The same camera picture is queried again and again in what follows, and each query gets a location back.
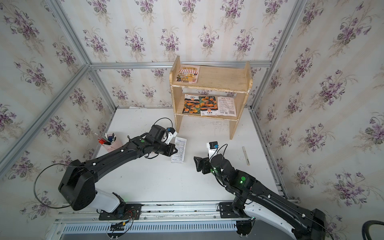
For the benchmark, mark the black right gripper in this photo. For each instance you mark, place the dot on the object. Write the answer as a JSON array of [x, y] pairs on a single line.
[[205, 162]]

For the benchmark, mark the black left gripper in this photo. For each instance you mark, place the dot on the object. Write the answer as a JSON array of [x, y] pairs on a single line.
[[170, 146]]

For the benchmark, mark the small white seed bag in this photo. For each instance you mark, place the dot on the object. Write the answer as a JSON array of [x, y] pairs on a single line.
[[180, 144]]

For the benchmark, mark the pink storefront seed bag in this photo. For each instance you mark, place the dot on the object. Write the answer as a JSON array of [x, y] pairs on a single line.
[[188, 74]]

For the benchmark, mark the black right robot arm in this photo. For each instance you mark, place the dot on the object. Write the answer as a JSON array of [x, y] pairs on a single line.
[[253, 201]]

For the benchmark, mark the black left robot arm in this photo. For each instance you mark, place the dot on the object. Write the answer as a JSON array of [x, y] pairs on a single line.
[[78, 183]]

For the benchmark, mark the dark marigold seed bag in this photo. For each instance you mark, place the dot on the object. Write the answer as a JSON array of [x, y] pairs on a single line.
[[191, 105]]

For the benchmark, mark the orange marigold seed bag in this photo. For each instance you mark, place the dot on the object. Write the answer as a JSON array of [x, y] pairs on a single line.
[[208, 106]]

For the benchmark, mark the white printed seed bag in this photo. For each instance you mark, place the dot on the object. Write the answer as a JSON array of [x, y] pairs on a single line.
[[227, 107]]

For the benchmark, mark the wooden two-tier shelf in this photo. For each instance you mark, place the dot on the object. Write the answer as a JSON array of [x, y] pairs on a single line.
[[213, 79]]

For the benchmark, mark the pink pen cup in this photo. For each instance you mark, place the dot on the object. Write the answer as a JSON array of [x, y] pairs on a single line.
[[110, 141]]

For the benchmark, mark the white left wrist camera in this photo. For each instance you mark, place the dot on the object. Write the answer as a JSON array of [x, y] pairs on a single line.
[[169, 135]]

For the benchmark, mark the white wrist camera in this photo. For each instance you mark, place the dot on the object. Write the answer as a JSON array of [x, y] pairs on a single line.
[[213, 148], [169, 135]]

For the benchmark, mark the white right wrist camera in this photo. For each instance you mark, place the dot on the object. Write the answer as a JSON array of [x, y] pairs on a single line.
[[213, 148]]

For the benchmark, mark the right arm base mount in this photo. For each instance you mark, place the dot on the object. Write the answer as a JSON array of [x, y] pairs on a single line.
[[227, 211]]

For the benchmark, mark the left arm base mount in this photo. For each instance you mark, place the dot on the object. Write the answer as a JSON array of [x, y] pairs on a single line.
[[123, 211]]

